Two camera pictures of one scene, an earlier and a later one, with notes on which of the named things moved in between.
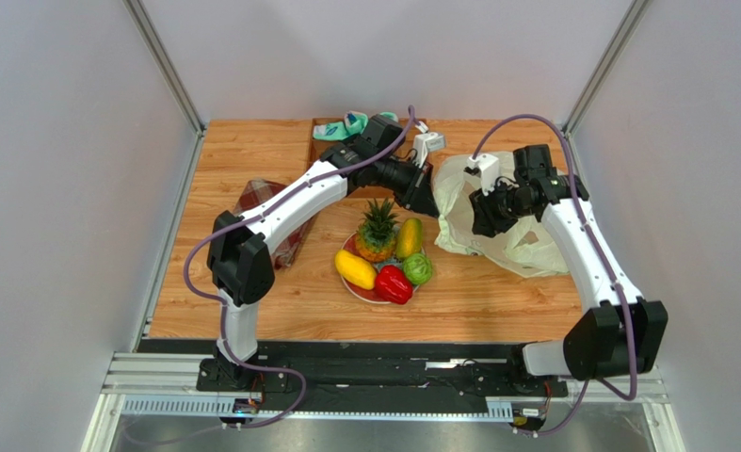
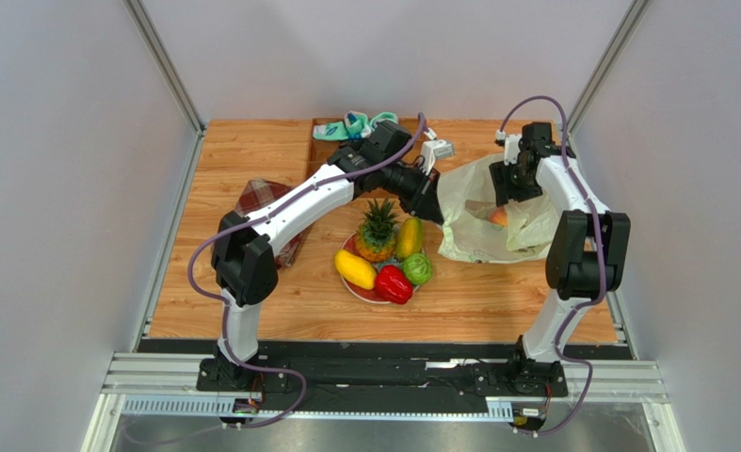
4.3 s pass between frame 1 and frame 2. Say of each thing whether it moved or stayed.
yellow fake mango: stayed
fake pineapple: stayed
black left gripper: stayed
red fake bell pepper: stayed
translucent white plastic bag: moved
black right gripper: moved
